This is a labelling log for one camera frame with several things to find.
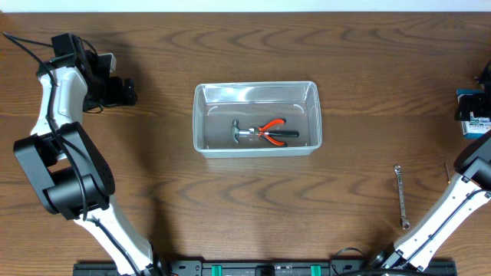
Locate blue white screwdriver box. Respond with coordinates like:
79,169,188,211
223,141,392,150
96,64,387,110
456,89,490,140

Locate clear plastic container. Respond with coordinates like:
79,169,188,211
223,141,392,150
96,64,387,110
193,80,322,158

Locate small steel claw hammer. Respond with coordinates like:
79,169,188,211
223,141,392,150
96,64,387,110
231,120,299,144

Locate red handled pliers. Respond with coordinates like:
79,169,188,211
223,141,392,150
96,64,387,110
248,118,288,147

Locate silver combination wrench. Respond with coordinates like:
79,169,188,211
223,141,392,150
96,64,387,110
394,164,410,230

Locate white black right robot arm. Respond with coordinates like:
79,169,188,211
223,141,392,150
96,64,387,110
368,131,490,275

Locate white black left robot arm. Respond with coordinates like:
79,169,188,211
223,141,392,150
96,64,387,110
14,51,168,275

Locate black yellow screwdriver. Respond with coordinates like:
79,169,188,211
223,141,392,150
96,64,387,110
443,162,451,185

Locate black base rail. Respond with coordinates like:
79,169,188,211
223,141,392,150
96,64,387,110
72,259,457,276

